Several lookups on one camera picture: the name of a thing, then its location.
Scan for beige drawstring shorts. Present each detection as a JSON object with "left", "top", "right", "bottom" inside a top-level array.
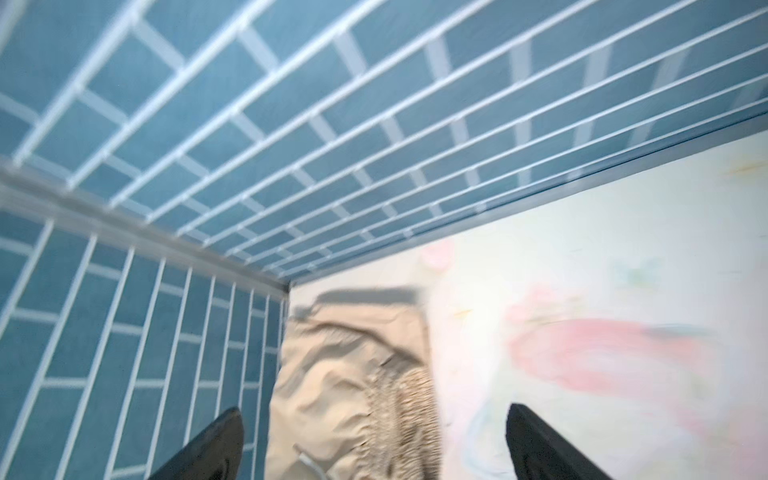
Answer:
[{"left": 264, "top": 301, "right": 442, "bottom": 479}]

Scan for aluminium left corner post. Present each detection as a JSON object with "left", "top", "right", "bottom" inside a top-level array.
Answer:
[{"left": 1, "top": 164, "right": 290, "bottom": 299}]

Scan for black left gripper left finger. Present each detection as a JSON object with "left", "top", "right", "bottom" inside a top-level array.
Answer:
[{"left": 149, "top": 407, "right": 244, "bottom": 480}]

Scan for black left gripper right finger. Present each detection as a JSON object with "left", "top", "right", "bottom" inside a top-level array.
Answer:
[{"left": 506, "top": 403, "right": 610, "bottom": 480}]

